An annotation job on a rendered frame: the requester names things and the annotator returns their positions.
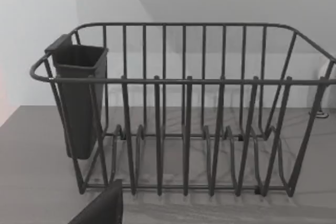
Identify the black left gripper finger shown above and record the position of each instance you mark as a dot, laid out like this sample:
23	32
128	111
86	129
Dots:
106	207

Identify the dark grey utensil cup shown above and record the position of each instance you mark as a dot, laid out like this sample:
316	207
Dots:
78	98

